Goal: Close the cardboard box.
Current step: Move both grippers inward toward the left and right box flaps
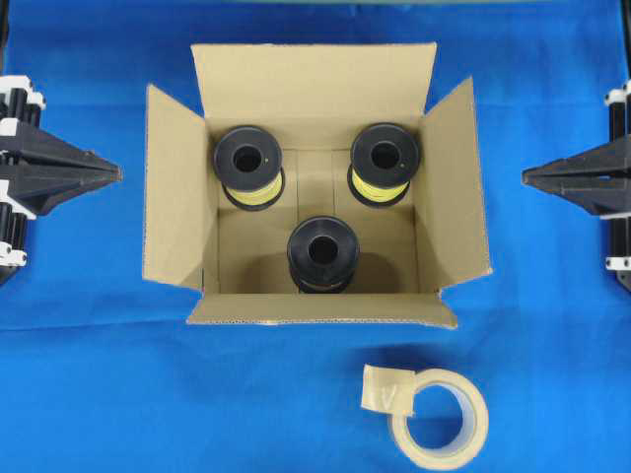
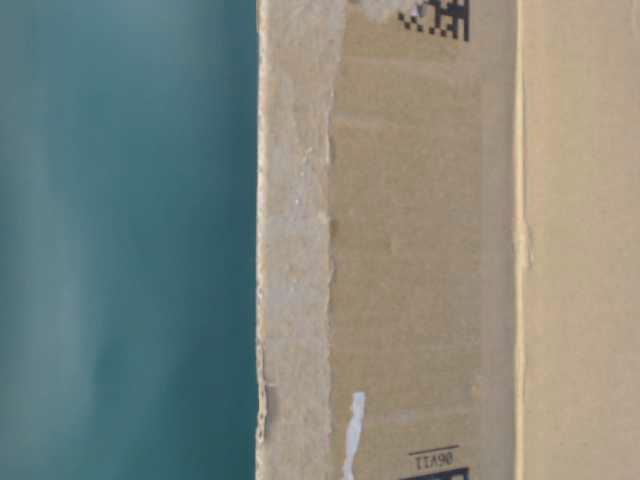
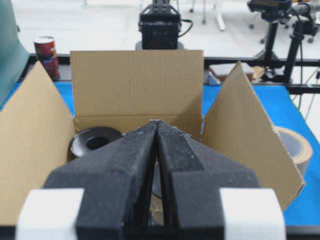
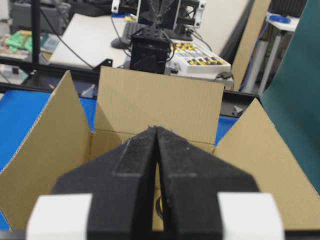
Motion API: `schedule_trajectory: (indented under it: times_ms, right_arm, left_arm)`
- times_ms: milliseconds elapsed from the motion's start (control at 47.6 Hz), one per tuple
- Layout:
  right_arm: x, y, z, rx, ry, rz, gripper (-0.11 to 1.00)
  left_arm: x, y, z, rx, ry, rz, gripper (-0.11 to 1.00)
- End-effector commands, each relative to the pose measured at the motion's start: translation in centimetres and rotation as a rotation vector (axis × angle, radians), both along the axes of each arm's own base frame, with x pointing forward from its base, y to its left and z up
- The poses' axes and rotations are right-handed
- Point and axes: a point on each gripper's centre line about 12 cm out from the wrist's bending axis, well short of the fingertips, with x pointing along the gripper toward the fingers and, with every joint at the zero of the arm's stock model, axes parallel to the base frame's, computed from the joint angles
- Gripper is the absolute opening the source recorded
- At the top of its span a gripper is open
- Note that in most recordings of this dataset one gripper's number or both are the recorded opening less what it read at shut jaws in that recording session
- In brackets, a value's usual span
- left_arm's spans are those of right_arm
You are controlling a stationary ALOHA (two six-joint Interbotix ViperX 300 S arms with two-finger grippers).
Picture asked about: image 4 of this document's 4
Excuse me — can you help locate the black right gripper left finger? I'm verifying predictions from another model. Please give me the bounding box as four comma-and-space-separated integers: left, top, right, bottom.
51, 127, 157, 240

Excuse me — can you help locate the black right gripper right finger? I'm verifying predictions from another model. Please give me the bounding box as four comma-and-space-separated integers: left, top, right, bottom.
157, 127, 259, 240

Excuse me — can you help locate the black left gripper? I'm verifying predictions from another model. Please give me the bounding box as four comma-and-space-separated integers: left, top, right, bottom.
129, 26, 170, 74

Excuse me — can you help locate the brown cardboard box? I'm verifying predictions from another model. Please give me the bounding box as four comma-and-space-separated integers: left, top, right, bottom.
0, 67, 320, 239

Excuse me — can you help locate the white component organizer box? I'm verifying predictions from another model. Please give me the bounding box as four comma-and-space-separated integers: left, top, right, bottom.
166, 40, 231, 80

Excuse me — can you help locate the blue table cloth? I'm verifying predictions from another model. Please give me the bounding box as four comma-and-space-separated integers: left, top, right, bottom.
0, 90, 238, 231

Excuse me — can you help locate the dark green backdrop board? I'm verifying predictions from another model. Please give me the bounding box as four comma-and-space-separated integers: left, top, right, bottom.
260, 0, 320, 193

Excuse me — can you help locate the black aluminium table frame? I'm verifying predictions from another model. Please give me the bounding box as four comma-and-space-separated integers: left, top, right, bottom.
0, 57, 260, 118

